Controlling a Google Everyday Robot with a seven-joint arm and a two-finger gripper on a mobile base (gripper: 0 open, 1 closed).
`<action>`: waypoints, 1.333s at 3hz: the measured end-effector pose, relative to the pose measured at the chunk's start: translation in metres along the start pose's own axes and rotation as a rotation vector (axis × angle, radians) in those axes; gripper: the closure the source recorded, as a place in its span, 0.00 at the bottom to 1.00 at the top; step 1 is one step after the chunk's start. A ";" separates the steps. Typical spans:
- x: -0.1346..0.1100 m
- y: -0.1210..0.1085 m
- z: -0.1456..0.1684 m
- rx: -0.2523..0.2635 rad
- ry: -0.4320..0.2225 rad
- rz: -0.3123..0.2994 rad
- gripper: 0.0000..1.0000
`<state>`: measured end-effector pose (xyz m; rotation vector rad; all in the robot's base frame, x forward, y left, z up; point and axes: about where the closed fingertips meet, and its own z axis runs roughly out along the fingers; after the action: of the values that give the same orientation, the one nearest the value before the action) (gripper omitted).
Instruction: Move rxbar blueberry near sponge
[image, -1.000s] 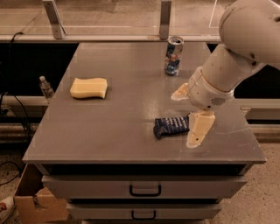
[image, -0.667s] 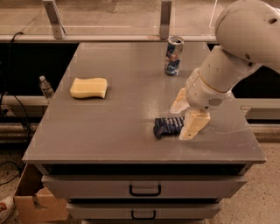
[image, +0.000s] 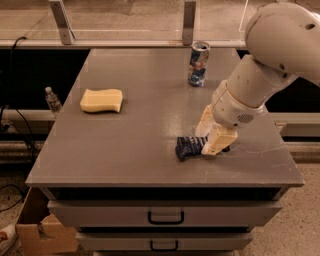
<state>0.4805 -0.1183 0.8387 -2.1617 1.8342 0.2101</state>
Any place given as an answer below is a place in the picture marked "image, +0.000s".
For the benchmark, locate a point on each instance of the blue rxbar blueberry wrapper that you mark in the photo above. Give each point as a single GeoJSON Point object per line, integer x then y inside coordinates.
{"type": "Point", "coordinates": [191, 147]}

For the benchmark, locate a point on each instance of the black drawer handle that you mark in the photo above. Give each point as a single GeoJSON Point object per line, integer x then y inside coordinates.
{"type": "Point", "coordinates": [164, 246]}
{"type": "Point", "coordinates": [162, 219]}

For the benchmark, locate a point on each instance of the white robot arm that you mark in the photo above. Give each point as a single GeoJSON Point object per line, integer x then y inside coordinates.
{"type": "Point", "coordinates": [283, 40]}

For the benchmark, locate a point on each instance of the black lower drawer handle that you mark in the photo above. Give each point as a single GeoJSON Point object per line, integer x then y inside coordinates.
{"type": "Point", "coordinates": [164, 246]}

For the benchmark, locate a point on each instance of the blue energy drink can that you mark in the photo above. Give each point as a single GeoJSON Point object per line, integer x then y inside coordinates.
{"type": "Point", "coordinates": [198, 63]}

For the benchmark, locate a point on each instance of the yellow sponge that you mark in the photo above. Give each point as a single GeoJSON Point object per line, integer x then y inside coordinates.
{"type": "Point", "coordinates": [101, 100]}

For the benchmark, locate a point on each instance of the middle metal rail bracket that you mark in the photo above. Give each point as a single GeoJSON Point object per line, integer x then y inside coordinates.
{"type": "Point", "coordinates": [188, 21]}

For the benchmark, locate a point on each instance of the lower grey drawer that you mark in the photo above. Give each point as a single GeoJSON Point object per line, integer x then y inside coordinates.
{"type": "Point", "coordinates": [140, 241]}

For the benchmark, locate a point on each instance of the black upper drawer handle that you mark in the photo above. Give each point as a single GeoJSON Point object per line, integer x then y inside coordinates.
{"type": "Point", "coordinates": [162, 219]}

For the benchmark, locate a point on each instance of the grey drawer cabinet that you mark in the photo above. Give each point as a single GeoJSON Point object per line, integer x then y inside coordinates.
{"type": "Point", "coordinates": [130, 155]}

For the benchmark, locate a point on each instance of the left metal rail bracket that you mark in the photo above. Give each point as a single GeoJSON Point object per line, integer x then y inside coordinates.
{"type": "Point", "coordinates": [62, 22]}

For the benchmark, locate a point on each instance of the grey drawer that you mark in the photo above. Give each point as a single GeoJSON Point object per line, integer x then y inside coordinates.
{"type": "Point", "coordinates": [113, 213]}
{"type": "Point", "coordinates": [140, 241]}

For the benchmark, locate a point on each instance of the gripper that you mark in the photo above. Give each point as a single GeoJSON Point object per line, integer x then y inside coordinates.
{"type": "Point", "coordinates": [229, 110]}

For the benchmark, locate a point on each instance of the upper grey drawer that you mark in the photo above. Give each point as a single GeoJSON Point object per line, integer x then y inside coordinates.
{"type": "Point", "coordinates": [113, 213]}

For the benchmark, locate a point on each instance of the clear plastic water bottle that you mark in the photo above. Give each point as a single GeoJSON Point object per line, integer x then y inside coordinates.
{"type": "Point", "coordinates": [53, 100]}

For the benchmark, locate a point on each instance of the brown cardboard box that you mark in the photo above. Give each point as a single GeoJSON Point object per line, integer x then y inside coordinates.
{"type": "Point", "coordinates": [39, 231]}

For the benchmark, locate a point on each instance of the white bag with red print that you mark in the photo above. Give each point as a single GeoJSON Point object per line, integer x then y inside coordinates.
{"type": "Point", "coordinates": [7, 238]}

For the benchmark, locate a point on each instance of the metal rail bracket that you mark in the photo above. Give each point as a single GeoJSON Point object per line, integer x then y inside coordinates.
{"type": "Point", "coordinates": [62, 22]}
{"type": "Point", "coordinates": [188, 21]}

